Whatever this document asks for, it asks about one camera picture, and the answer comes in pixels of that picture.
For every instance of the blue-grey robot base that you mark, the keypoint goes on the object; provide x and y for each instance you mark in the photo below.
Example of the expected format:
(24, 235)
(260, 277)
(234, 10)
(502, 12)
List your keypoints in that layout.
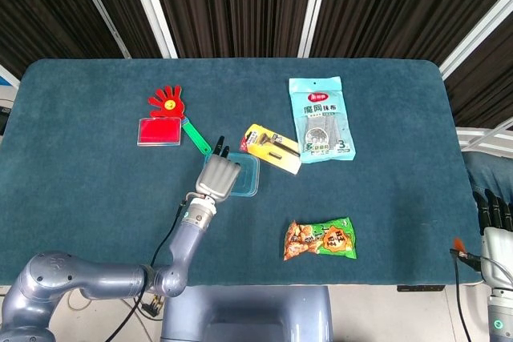
(240, 310)

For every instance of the white metal post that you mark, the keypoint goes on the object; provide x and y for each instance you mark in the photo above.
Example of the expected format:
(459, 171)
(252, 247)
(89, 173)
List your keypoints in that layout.
(152, 9)
(473, 33)
(314, 9)

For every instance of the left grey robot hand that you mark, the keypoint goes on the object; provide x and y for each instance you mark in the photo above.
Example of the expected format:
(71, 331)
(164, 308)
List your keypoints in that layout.
(216, 178)

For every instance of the thin grey metal post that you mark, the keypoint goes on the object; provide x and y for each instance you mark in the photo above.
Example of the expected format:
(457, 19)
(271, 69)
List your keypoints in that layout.
(100, 9)

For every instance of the razor in yellow blister pack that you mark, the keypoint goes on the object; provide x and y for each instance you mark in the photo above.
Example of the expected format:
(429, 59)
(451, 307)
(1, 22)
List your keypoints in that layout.
(280, 158)

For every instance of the red rectangular flat case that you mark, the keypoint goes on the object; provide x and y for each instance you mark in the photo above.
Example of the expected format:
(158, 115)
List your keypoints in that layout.
(159, 131)

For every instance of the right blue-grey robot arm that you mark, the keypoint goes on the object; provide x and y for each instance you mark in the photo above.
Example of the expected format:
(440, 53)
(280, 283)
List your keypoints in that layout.
(501, 318)

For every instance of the teal table cloth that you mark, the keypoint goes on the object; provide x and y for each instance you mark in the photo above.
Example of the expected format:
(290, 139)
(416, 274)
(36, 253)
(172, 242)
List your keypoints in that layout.
(240, 77)

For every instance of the black table control panel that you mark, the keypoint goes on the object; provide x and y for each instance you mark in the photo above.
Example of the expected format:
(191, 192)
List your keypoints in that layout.
(421, 288)

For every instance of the dark brown pleated curtain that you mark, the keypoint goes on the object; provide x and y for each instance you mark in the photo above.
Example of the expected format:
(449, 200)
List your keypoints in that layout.
(240, 5)

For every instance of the white metal frame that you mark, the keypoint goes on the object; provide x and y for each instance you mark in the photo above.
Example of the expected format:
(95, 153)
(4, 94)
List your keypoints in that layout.
(481, 138)

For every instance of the green orange snack bag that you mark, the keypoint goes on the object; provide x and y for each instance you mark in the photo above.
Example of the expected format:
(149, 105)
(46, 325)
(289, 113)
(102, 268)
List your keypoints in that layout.
(332, 242)

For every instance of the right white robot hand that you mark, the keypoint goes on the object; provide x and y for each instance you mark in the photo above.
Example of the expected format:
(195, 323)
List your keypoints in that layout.
(499, 250)

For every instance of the light blue cleaning cloth package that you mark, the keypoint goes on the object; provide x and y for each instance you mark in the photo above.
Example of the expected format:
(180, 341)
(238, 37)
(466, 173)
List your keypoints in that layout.
(316, 89)

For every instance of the blue translucent plastic lid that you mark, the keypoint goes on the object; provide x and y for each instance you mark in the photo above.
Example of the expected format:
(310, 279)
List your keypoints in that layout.
(248, 178)

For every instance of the teal covered side table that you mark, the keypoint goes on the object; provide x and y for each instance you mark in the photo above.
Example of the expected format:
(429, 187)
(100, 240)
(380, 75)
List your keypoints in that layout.
(489, 170)

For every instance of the black power plug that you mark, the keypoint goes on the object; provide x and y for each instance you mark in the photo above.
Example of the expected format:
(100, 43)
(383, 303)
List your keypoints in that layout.
(152, 306)

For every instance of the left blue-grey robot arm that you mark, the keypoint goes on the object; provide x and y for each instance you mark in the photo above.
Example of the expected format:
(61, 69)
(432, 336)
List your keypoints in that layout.
(100, 278)

